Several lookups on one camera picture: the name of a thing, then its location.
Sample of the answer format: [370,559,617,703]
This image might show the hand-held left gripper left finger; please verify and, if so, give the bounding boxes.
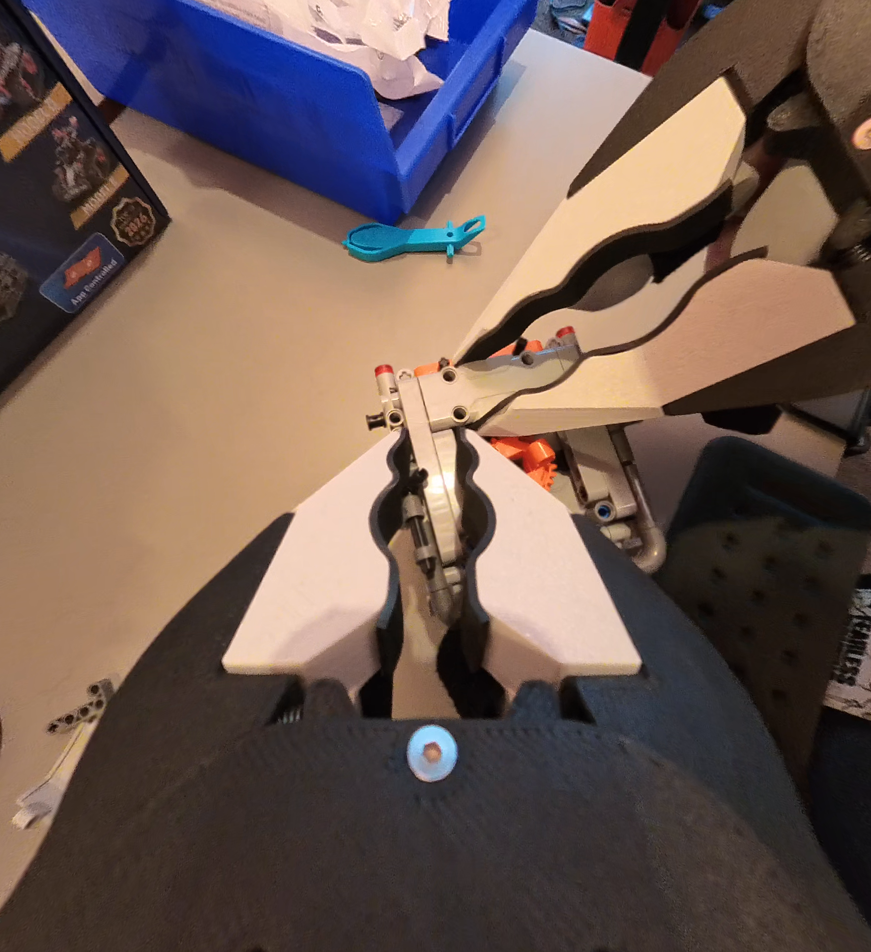
[223,439,408,688]

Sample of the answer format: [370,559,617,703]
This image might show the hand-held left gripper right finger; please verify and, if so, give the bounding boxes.
[458,436,646,688]

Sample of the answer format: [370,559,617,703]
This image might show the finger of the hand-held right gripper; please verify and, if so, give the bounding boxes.
[473,258,862,435]
[451,75,750,373]

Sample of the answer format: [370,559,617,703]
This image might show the grey toy brick model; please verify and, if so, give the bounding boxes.
[369,335,668,626]

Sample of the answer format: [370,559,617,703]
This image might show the teal brick separator tool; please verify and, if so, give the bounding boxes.
[344,215,490,267]

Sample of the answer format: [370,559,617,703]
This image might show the small dark toy part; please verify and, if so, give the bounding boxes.
[45,677,115,734]

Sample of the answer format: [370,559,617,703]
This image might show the clear plastic bags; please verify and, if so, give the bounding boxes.
[250,0,454,99]

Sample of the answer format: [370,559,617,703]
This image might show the black white printed card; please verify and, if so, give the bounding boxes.
[822,588,871,727]

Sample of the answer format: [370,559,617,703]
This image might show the small grey toy part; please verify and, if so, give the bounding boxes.
[12,729,88,831]

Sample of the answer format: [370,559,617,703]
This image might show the blue plastic bin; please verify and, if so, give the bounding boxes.
[27,0,539,226]

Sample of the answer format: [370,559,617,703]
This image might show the robot kit box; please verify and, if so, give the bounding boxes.
[0,0,173,435]

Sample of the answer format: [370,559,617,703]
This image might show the red metal frame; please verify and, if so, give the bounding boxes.
[584,0,704,71]

